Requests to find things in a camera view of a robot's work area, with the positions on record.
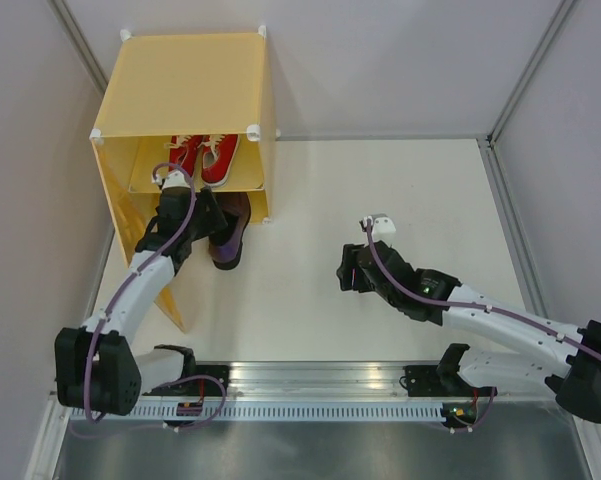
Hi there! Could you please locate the purple leather loafer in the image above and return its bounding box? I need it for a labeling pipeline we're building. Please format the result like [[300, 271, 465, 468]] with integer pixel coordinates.
[[208, 192, 251, 271]]

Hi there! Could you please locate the red canvas sneaker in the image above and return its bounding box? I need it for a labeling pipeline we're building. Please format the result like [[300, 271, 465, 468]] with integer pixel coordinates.
[[164, 135, 203, 177], [201, 134, 240, 188]]

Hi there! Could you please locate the yellow plastic shoe cabinet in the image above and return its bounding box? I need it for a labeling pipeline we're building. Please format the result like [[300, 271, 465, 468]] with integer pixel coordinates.
[[88, 25, 283, 334]]

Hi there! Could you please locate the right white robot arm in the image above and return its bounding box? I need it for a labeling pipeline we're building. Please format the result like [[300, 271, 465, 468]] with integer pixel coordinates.
[[336, 241, 601, 424]]

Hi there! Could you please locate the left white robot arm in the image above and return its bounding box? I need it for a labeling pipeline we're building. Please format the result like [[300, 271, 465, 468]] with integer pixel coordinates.
[[54, 187, 251, 423]]

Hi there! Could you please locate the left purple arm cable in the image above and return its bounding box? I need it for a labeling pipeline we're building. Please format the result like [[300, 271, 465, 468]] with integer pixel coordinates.
[[69, 164, 227, 441]]

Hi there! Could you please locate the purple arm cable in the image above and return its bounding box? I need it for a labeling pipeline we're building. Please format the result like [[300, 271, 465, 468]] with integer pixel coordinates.
[[362, 219, 601, 366], [69, 164, 227, 441]]

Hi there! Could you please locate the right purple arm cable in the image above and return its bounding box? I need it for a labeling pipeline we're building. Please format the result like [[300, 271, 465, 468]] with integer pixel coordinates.
[[362, 219, 601, 366]]

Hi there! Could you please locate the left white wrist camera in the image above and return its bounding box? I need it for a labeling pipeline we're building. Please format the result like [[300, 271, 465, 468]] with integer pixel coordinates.
[[152, 170, 191, 190]]

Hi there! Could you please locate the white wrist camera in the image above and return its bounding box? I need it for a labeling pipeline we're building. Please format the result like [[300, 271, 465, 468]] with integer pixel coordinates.
[[360, 213, 396, 245], [152, 170, 191, 190]]

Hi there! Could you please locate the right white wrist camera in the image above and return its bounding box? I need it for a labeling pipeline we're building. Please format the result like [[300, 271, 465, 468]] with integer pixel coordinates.
[[360, 213, 396, 245]]

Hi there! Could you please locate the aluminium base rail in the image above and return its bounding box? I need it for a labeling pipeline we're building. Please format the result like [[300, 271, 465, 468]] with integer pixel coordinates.
[[49, 359, 596, 401]]

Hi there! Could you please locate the aluminium frame post right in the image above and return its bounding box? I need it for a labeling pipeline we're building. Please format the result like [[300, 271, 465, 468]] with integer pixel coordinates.
[[477, 0, 580, 317]]

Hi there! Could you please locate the aluminium frame post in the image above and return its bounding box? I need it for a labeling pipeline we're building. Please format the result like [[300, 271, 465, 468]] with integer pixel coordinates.
[[47, 0, 108, 96], [477, 0, 580, 317]]

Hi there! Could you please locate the white slotted cable duct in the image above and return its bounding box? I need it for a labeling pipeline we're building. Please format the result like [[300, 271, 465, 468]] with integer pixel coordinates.
[[162, 402, 474, 424]]

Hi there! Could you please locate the aluminium frame post left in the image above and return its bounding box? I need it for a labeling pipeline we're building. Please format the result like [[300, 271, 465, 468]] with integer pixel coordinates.
[[47, 0, 108, 96]]

